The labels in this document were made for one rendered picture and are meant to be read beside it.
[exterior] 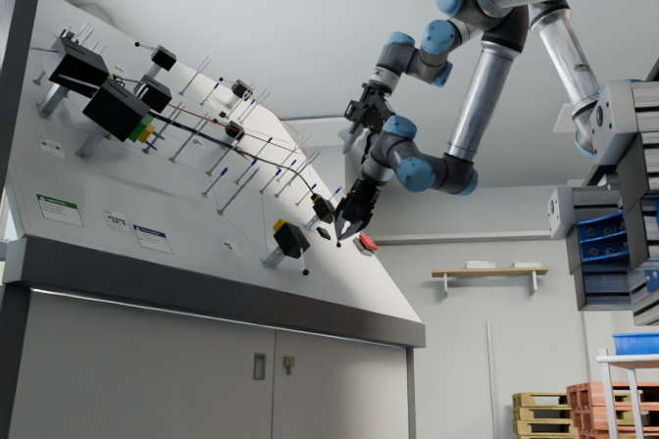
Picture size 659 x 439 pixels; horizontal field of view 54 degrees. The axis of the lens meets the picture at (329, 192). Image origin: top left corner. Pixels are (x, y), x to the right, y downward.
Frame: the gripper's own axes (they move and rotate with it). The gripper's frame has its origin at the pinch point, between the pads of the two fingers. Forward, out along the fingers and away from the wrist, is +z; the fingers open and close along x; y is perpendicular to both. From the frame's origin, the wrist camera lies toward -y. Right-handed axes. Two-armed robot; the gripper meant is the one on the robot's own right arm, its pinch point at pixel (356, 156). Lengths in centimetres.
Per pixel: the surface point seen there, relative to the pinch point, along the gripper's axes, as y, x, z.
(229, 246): -13, 39, 32
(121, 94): -6, 71, 12
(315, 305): -23.5, 17.8, 36.7
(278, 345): -25, 25, 47
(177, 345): -27, 52, 49
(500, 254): 279, -627, -21
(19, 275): -28, 85, 42
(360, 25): 244, -209, -122
